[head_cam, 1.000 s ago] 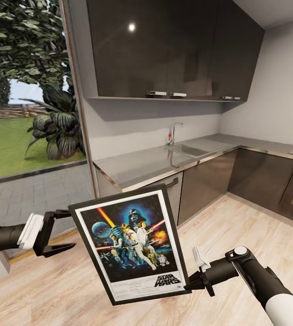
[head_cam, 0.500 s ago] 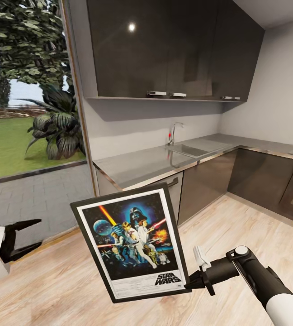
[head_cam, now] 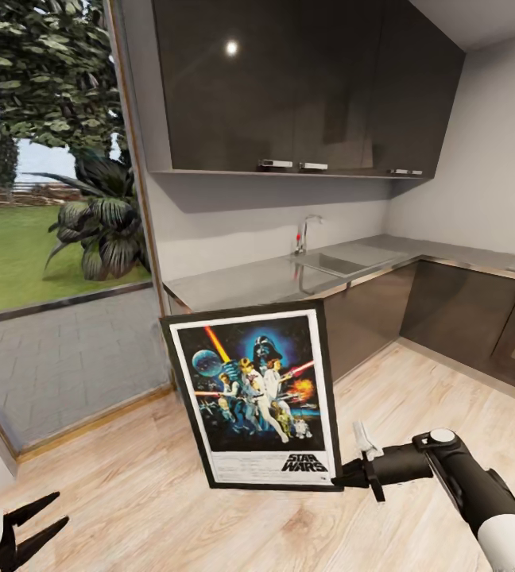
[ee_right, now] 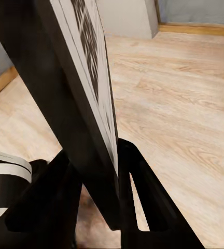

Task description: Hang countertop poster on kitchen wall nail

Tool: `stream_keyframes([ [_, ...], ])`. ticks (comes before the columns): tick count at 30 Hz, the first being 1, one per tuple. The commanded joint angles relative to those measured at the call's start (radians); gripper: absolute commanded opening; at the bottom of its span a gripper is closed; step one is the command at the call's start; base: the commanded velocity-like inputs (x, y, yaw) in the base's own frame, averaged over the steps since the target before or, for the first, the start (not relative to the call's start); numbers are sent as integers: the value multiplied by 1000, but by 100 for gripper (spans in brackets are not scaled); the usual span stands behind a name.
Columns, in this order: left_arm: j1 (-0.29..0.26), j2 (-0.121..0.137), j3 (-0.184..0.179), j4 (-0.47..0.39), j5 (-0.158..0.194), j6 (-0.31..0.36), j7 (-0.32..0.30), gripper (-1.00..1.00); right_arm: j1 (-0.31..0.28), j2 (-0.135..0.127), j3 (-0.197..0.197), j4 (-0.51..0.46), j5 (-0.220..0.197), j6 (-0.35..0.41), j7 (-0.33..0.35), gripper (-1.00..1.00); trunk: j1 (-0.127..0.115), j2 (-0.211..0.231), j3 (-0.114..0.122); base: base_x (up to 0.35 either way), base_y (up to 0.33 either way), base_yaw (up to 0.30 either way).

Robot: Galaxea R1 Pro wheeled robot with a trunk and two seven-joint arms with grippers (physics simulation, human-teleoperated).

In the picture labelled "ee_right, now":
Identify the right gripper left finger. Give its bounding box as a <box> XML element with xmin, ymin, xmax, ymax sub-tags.
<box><xmin>0</xmin><ymin>150</ymin><xmax>82</xmax><ymax>249</ymax></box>

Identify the poster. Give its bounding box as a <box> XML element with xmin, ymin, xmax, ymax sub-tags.
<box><xmin>0</xmin><ymin>0</ymin><xmax>120</xmax><ymax>231</ymax></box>

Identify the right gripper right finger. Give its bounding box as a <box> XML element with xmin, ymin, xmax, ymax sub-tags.
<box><xmin>117</xmin><ymin>138</ymin><xmax>205</xmax><ymax>249</ymax></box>

